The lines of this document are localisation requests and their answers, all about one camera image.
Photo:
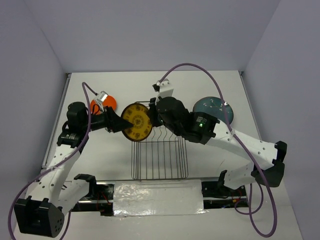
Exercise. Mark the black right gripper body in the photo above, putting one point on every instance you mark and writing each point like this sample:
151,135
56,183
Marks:
155,117

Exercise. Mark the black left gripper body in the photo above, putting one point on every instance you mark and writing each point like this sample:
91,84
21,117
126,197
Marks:
99,121

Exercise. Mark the orange plate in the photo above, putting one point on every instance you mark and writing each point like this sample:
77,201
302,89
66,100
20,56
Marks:
96,107

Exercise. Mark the yellow patterned plate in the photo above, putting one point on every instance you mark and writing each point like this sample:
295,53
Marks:
137,114

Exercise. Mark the grey plate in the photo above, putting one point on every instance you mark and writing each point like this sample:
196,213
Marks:
214,106

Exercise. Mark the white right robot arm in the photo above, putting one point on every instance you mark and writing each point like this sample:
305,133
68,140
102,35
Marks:
266,160

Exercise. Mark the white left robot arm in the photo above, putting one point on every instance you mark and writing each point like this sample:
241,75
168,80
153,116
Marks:
43,211

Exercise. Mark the silver foil tape sheet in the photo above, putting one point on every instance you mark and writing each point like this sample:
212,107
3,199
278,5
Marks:
158,198

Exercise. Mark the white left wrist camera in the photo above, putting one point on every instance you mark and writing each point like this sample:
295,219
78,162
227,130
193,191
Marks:
100,98

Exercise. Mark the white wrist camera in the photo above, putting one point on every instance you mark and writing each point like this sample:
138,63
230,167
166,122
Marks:
100,98
163,88

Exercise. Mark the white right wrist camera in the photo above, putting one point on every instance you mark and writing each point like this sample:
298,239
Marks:
163,88

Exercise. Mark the grey wire dish rack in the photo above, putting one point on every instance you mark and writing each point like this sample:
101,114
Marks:
160,156

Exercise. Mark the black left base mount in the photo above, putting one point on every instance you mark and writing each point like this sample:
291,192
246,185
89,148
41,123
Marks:
101,201

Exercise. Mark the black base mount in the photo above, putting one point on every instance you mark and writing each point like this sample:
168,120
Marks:
101,201
215,197

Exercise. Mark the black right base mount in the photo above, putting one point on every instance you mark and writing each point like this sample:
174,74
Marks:
215,197

